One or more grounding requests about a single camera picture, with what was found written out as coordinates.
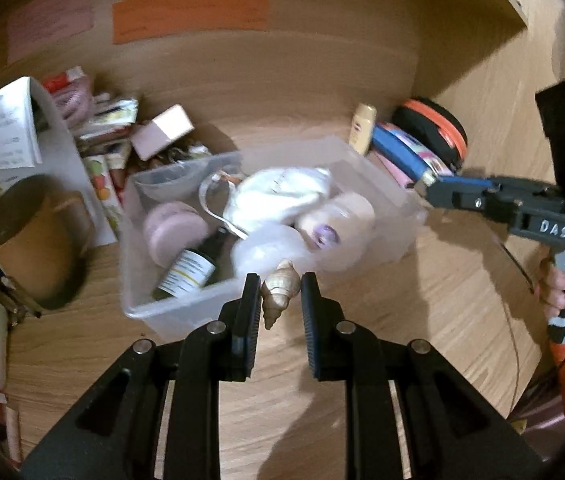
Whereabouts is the clear plastic storage bin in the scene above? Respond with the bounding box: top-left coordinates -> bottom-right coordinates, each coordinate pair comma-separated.
120,136 -> 426,340

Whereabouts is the pink sticky note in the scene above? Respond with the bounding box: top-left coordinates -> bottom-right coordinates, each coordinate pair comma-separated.
7,0 -> 94,64

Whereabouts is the small white capped jar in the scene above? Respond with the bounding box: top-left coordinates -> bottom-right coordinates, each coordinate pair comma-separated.
230,223 -> 313,278

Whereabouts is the small pink cardboard box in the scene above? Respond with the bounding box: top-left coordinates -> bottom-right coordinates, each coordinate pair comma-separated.
130,104 -> 194,162

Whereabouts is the white paper receipt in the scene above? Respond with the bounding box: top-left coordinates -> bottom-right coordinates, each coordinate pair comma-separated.
0,77 -> 116,247

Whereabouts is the cream lotion bottle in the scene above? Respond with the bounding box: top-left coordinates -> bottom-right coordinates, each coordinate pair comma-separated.
349,103 -> 377,155

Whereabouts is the right hand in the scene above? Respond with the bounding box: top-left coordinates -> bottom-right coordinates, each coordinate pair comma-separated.
537,257 -> 565,320

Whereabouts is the fruit pattern box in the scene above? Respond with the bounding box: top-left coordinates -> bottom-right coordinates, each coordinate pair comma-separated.
83,155 -> 123,235

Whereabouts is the beige spiral seashell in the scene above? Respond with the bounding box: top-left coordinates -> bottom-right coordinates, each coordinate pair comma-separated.
261,260 -> 301,330

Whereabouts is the stack of books papers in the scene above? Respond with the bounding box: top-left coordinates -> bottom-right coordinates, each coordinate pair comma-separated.
70,94 -> 140,154

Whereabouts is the bowl of trinkets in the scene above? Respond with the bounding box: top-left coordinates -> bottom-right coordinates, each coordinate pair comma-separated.
132,151 -> 242,203

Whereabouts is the orange sticky note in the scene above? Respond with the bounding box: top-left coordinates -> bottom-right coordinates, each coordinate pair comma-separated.
112,0 -> 269,44

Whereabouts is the brown ceramic mug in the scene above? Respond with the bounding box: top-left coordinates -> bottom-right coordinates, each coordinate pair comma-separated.
0,174 -> 95,310

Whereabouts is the blue patchwork pouch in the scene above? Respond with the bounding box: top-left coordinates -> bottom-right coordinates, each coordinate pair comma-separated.
371,122 -> 453,182

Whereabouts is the pink cable packet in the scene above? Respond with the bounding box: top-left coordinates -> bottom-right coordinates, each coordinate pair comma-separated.
42,66 -> 95,128

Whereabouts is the dark glass dropper bottle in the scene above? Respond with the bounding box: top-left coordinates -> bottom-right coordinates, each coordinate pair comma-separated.
152,226 -> 230,300

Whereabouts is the white drawstring cloth bag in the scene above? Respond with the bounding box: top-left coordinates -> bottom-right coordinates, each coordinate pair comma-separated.
222,167 -> 333,235

